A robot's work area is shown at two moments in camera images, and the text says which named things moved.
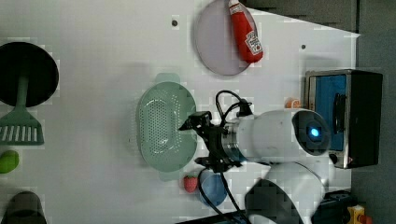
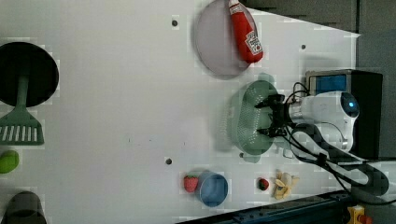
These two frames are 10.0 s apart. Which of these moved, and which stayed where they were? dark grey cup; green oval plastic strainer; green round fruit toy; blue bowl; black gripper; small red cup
Moved: black gripper; green oval plastic strainer
Stayed: blue bowl; small red cup; green round fruit toy; dark grey cup
